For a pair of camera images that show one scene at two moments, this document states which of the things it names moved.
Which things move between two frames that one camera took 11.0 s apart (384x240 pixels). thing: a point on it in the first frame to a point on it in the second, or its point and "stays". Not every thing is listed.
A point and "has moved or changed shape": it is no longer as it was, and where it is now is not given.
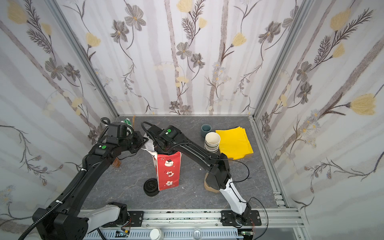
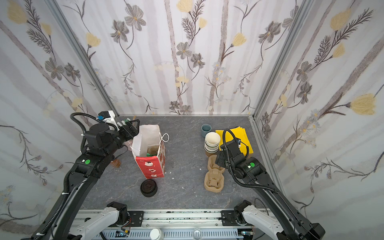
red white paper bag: x=167 y=166 has moved or changed shape
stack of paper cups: x=212 y=140 stays
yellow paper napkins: x=235 y=143 stays
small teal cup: x=205 y=129 stays
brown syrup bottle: x=116 y=163 stays
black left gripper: x=139 y=142 to x=130 y=129
